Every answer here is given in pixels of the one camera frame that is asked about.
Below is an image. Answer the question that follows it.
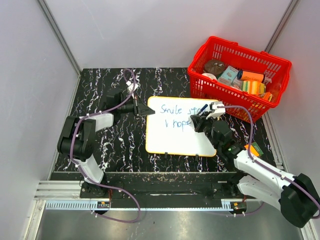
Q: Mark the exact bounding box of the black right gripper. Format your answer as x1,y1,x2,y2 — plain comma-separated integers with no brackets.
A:
192,111,220,150

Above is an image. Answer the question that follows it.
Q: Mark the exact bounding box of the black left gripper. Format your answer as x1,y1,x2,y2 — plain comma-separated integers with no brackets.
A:
117,95,155,117

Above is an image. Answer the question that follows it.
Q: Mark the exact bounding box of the white blue whiteboard marker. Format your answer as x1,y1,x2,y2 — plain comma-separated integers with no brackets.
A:
196,104,208,115

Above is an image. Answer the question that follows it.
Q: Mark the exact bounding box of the yellow framed whiteboard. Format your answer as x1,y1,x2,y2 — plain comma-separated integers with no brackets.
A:
145,96,217,157

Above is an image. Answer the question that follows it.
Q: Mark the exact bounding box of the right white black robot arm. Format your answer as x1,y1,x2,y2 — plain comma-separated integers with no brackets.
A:
190,112,320,228

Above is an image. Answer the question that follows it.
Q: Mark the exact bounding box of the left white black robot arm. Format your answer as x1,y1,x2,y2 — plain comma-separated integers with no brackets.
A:
57,92,156,198

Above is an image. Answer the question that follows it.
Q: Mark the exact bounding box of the white round lid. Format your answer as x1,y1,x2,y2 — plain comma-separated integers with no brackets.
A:
202,72,217,81

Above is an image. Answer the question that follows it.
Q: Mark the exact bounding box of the red plastic shopping basket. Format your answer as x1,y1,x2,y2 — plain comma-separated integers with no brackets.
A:
187,36,292,121

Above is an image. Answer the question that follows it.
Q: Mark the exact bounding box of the teal white box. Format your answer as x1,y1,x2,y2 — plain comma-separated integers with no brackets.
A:
217,65,239,86

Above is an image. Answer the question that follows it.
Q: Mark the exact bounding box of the brown round package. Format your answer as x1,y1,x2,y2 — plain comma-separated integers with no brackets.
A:
203,59,226,76

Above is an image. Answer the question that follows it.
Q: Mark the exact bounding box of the orange sponge package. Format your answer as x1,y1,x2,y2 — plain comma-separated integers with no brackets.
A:
244,142,264,157

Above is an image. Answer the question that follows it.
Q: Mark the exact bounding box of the orange blue can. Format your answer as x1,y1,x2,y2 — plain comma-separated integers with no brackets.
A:
237,69,265,83

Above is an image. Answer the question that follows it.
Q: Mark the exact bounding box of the yellow green sponge pack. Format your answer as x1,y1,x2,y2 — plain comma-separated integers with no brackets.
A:
241,80,266,96

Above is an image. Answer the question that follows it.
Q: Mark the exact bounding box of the small orange box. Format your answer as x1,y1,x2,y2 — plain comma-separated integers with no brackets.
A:
259,92,273,102

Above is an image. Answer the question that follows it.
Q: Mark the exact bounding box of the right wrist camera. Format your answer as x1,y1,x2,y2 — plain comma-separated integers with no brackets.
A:
206,101,226,120

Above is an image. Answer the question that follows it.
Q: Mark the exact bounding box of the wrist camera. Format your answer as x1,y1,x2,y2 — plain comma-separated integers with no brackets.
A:
206,101,226,120
126,81,139,96

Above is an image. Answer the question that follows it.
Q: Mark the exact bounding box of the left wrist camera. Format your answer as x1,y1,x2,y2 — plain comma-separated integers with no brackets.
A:
126,81,139,96

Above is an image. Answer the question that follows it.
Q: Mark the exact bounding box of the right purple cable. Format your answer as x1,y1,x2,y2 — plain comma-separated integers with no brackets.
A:
217,104,320,217

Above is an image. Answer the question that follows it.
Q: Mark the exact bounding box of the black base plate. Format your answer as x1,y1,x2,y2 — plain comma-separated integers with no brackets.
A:
79,172,251,201

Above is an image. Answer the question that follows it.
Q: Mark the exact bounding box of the white slotted cable duct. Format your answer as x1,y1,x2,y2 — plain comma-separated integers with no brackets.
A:
45,198,243,211

